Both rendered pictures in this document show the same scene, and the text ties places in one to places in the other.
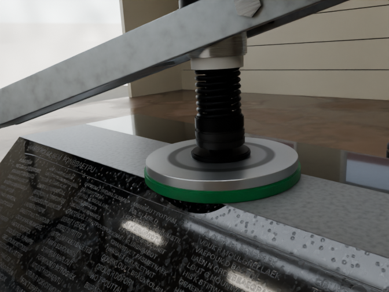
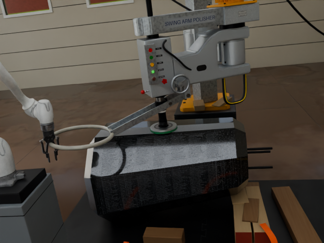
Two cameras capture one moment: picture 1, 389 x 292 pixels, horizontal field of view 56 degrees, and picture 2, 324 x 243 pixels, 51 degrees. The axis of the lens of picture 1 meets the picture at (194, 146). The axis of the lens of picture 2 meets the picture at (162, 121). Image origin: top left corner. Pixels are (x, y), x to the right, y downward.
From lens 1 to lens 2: 2.27 m
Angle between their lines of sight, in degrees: 36
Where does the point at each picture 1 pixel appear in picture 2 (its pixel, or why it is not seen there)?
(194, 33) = (162, 108)
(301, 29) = (60, 37)
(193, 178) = (167, 129)
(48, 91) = (136, 122)
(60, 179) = (128, 141)
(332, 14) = (80, 27)
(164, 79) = not seen: outside the picture
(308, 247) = (186, 132)
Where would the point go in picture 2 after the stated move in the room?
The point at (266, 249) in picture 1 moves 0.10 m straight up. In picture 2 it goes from (181, 135) to (180, 122)
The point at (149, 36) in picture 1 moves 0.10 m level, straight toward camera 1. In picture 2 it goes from (155, 109) to (164, 111)
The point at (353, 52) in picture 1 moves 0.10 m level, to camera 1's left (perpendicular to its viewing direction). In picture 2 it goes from (100, 51) to (96, 52)
